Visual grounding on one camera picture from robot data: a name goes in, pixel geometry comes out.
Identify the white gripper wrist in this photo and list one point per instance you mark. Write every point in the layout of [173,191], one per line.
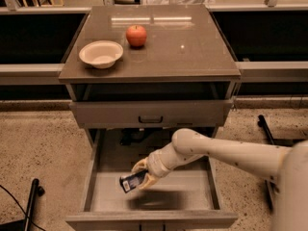
[156,166]

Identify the blue rxbar wrapper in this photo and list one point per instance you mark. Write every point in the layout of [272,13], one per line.
[130,182]

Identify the grey drawer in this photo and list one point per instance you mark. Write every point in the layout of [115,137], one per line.
[143,114]
[187,199]

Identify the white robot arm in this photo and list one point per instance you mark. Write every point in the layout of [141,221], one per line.
[286,167]

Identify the closed grey top drawer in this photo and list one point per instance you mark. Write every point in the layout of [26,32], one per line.
[143,114]

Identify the grey cabinet with glossy top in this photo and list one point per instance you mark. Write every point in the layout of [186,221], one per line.
[184,58]

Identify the black stand leg left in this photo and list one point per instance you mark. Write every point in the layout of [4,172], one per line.
[36,191]

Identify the black stand leg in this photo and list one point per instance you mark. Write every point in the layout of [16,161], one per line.
[36,191]
[269,186]

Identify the white paper bowl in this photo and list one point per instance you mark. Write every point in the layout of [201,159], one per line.
[101,54]

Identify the black stand leg right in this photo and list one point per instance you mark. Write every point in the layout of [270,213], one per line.
[269,186]

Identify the red apple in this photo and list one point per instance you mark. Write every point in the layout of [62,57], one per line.
[136,35]

